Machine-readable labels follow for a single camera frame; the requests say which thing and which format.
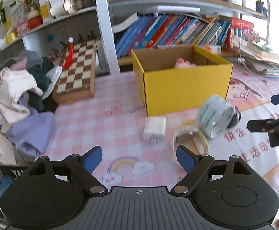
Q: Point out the pile of clothes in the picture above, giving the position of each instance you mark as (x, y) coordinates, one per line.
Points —
(8, 93)

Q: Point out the black small box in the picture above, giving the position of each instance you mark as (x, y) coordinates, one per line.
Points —
(261, 7)

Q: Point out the stack of books and papers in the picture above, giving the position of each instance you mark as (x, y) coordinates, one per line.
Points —
(261, 60)

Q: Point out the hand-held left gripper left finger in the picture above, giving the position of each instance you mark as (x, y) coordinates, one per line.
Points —
(94, 157)

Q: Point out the white desk lamp bar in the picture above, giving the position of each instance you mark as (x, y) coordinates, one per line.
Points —
(173, 9)

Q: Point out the white folded cloth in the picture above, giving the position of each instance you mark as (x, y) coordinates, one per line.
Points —
(53, 79)

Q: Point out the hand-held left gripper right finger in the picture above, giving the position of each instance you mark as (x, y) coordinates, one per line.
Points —
(185, 158)

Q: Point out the row of colourful books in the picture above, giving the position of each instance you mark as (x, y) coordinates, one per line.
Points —
(168, 32)

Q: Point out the yellow label jar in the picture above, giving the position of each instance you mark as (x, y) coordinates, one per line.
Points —
(44, 9)

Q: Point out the pink checked printed table mat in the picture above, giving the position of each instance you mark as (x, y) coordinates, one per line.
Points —
(110, 129)

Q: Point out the orange and white small box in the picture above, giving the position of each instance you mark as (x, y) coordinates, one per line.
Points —
(211, 49)

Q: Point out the white desk shelf unit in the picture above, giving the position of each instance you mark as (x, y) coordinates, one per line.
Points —
(104, 28)

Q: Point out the pink plush toy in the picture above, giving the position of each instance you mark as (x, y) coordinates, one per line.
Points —
(183, 63)

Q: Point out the yellow cardboard box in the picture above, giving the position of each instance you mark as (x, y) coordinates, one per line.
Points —
(187, 88)

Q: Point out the lilac garment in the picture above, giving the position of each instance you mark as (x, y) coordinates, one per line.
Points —
(34, 129)

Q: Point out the dark green garment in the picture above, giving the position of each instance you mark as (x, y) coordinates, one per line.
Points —
(40, 81)

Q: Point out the red tassel ornament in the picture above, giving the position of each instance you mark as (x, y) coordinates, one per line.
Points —
(69, 55)

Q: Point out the pink tissue box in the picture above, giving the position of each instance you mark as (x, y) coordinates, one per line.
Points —
(22, 28)

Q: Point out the grey garment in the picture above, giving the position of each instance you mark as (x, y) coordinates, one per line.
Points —
(31, 57)

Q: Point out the wooden chessboard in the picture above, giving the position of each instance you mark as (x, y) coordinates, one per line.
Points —
(78, 71)

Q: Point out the pink garment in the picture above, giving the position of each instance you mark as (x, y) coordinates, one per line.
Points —
(19, 64)

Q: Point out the clear tape roll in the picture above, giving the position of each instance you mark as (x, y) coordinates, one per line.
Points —
(210, 111)

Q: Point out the white plug charger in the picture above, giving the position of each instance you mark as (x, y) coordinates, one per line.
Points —
(155, 127)

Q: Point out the black chair frame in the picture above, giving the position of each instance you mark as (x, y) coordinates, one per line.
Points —
(12, 170)

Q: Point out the blue water jug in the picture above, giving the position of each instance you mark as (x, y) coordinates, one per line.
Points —
(2, 186)

